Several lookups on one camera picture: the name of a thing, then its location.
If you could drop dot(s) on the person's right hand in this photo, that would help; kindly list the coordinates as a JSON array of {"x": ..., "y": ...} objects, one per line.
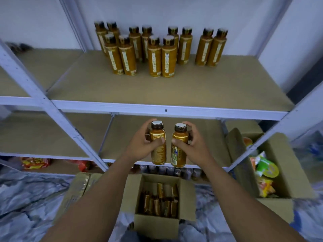
[{"x": 197, "y": 147}]

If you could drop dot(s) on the person's left hand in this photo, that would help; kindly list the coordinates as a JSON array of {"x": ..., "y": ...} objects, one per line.
[{"x": 141, "y": 143}]

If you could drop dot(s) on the orange bottle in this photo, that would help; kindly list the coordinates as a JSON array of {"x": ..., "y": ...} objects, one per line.
[
  {"x": 177, "y": 153},
  {"x": 159, "y": 151}
]

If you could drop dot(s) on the white metal shelving rack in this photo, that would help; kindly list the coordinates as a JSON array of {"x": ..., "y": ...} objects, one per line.
[{"x": 227, "y": 83}]

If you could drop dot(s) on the brown cardboard box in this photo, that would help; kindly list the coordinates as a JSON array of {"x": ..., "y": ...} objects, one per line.
[{"x": 156, "y": 226}]

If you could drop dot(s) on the group of orange Oatside bottles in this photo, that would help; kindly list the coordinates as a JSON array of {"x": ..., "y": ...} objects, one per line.
[{"x": 161, "y": 53}]

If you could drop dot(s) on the person's left forearm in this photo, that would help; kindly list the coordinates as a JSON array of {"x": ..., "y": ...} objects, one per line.
[{"x": 96, "y": 204}]

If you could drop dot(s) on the person's right forearm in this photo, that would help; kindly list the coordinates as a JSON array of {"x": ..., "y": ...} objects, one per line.
[{"x": 252, "y": 209}]

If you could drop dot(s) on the printed cardboard carton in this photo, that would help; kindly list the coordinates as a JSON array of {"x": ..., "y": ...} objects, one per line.
[{"x": 75, "y": 191}]

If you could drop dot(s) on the row of silver cans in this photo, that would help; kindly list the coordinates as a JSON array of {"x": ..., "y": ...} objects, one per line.
[{"x": 166, "y": 171}]

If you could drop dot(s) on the orange snack packet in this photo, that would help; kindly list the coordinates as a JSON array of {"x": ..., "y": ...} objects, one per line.
[{"x": 247, "y": 142}]

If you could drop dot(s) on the green yellow snack packet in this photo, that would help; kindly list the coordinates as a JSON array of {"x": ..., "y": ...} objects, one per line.
[{"x": 267, "y": 166}]

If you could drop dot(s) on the plain brown carton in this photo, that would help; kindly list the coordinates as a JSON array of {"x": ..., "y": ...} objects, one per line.
[{"x": 292, "y": 168}]

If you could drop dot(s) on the red yellow snack packet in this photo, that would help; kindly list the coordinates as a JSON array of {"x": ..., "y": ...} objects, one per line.
[{"x": 35, "y": 162}]

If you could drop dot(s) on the striped red cloth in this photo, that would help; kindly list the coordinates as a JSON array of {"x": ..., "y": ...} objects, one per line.
[{"x": 20, "y": 47}]

